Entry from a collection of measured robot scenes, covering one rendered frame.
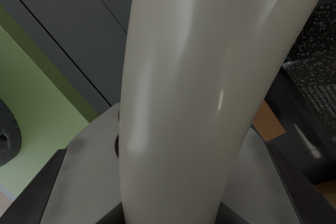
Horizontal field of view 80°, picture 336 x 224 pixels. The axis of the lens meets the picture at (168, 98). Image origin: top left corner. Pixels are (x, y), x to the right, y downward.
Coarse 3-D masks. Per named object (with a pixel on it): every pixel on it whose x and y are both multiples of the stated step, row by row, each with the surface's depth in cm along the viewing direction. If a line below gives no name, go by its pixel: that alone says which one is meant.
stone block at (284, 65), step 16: (320, 0) 50; (320, 16) 46; (304, 32) 49; (320, 32) 46; (304, 48) 48; (320, 48) 45; (288, 64) 52; (304, 64) 49; (320, 64) 46; (288, 80) 60; (304, 80) 52; (320, 80) 49; (304, 96) 55; (320, 96) 51; (304, 112) 74; (320, 112) 54; (320, 128) 63
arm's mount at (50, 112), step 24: (0, 24) 31; (0, 48) 32; (24, 48) 32; (0, 72) 34; (24, 72) 33; (48, 72) 34; (0, 96) 36; (24, 96) 35; (48, 96) 34; (72, 96) 35; (24, 120) 38; (48, 120) 36; (72, 120) 36; (24, 144) 40; (48, 144) 39; (0, 168) 44; (24, 168) 43
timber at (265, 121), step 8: (264, 104) 105; (264, 112) 106; (272, 112) 105; (256, 120) 109; (264, 120) 108; (272, 120) 107; (256, 128) 110; (264, 128) 110; (272, 128) 109; (280, 128) 108; (264, 136) 111; (272, 136) 111
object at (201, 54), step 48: (144, 0) 3; (192, 0) 2; (240, 0) 2; (288, 0) 2; (144, 48) 3; (192, 48) 3; (240, 48) 3; (288, 48) 3; (144, 96) 3; (192, 96) 3; (240, 96) 3; (144, 144) 4; (192, 144) 3; (240, 144) 4; (144, 192) 4; (192, 192) 4
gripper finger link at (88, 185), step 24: (96, 120) 10; (72, 144) 9; (96, 144) 9; (72, 168) 8; (96, 168) 8; (72, 192) 7; (96, 192) 7; (120, 192) 7; (48, 216) 6; (72, 216) 6; (96, 216) 6; (120, 216) 7
